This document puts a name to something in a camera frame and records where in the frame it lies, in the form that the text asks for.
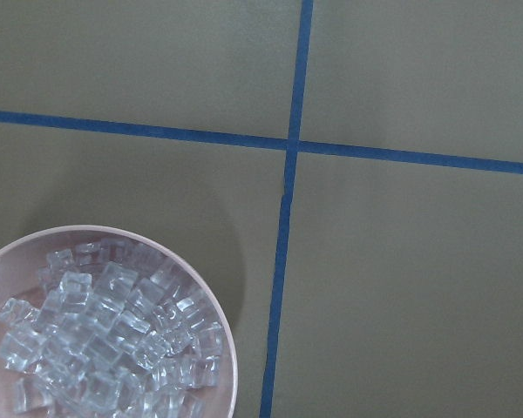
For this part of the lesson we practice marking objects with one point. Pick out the clear ice cubes pile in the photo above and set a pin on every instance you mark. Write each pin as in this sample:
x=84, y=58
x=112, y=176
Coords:
x=123, y=331

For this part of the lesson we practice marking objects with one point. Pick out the pink bowl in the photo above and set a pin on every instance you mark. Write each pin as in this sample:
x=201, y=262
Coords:
x=19, y=261

